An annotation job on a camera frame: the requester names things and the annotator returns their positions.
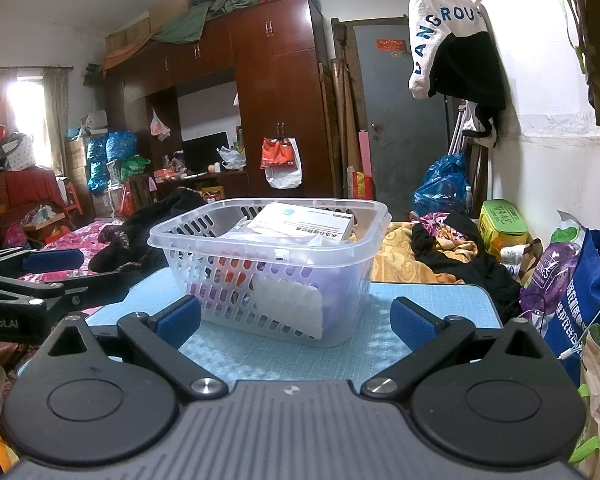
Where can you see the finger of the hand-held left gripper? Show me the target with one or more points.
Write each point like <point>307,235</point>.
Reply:
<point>52,260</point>
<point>85,290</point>

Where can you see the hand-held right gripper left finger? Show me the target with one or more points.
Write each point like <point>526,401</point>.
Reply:
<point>177,321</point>

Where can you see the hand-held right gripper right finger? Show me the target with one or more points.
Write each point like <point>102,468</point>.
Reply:
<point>412,321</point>

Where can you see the orange bottle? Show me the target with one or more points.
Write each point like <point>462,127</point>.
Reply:
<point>227,267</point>

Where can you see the clear plastic basket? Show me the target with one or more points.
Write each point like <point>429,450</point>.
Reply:
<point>260,310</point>

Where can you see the clear plastic packet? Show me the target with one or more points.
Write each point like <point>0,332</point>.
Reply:
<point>260,237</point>

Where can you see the white medicine box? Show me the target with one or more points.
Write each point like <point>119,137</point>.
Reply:
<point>305,222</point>

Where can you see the pink floral bedsheet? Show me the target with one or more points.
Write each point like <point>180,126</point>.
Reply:
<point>65,255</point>

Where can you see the orange patterned blanket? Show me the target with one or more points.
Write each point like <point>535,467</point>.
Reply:
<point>400,255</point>

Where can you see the black garment heap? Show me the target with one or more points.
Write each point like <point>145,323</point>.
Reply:
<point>475,265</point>

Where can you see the black clothing pile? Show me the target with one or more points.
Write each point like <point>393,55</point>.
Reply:
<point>150,230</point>

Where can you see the white ribbed plastic piece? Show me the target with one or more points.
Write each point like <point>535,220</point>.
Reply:
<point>290,310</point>

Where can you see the blue printed sacks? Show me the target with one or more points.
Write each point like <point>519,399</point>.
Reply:
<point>110,157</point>

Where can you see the green box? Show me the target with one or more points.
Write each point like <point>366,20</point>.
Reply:
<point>502,225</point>

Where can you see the small plastic bottle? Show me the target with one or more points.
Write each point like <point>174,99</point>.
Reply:
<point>468,201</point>

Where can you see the blue plastic bag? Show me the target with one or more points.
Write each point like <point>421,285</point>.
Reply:
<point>440,185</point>

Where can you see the window curtain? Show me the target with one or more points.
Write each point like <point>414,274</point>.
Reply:
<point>50,120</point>

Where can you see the purple printed bag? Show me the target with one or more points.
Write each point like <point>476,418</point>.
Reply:
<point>550,280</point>

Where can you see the black monitor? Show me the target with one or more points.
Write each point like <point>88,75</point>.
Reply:
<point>205,152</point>

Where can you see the small white plastic bag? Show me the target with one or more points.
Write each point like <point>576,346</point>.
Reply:
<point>160,125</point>

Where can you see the blue shopping bag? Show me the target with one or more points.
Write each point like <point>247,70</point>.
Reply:
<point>585,300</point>

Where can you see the pink roll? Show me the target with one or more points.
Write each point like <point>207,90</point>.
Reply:
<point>365,152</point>

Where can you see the red and white plastic bag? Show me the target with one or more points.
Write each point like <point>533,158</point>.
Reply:
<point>280,160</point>

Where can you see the grey door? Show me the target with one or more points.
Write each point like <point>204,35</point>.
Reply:
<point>395,125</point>

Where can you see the folded metal stand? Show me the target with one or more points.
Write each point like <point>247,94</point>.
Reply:
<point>460,130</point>

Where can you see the white hanging garment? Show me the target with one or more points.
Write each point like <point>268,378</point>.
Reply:
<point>482,127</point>

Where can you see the wooden sticks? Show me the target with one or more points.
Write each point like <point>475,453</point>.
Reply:
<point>345,125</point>

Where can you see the brown wooden wardrobe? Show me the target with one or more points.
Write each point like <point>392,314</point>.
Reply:
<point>280,85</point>

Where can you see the black hanging garment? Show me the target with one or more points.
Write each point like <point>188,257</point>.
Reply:
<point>470,70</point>

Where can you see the cardboard boxes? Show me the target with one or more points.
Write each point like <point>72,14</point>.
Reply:
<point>172,10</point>

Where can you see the green cloth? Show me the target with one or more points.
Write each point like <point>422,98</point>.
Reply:
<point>205,15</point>

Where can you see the white lettered hoodie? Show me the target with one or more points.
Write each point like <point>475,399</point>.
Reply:
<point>430,15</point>

